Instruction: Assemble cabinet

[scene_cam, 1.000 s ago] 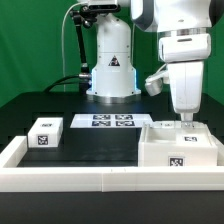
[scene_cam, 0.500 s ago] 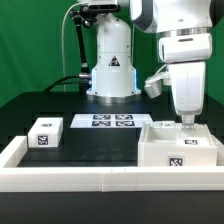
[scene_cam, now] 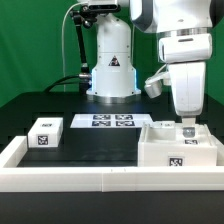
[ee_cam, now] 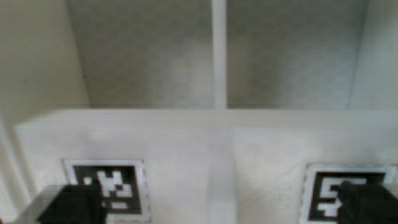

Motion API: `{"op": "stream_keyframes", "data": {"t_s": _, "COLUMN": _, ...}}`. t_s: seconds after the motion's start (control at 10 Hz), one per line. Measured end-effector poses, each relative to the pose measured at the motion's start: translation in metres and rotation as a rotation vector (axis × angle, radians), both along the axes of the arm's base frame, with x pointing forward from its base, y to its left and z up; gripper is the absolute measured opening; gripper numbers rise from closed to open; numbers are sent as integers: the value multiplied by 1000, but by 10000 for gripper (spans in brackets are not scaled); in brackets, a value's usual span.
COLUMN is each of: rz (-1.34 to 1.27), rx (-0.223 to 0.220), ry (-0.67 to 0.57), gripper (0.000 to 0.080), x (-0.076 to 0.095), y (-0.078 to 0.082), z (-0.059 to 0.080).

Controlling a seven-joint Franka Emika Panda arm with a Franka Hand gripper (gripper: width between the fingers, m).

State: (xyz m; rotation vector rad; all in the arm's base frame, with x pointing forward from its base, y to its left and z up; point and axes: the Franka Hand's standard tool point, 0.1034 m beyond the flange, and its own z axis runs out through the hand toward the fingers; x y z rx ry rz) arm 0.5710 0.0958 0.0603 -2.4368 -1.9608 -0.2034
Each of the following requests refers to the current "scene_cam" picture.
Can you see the small white tagged block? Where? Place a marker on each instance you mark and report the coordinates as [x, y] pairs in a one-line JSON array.
[[46, 132]]

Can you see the white cabinet box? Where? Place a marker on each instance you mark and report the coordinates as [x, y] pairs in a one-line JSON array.
[[158, 147]]

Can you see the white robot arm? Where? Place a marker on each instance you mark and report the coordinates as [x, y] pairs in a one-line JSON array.
[[143, 45]]

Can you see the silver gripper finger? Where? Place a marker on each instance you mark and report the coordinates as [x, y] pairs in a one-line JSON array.
[[188, 126]]

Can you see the flat white tagged panel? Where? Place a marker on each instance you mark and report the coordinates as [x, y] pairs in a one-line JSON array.
[[110, 120]]

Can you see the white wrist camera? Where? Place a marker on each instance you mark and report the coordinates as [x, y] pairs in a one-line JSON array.
[[154, 85]]

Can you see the white U-shaped fence frame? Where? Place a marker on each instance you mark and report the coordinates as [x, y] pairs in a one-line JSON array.
[[100, 179]]

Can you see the white door panel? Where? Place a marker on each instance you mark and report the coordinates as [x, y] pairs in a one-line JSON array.
[[202, 136], [163, 125]]

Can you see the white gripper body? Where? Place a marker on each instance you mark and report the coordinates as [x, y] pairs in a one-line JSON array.
[[187, 84]]

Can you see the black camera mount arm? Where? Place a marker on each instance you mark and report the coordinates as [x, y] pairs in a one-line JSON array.
[[85, 76]]

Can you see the black camera on mount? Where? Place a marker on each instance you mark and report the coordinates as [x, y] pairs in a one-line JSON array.
[[103, 6]]

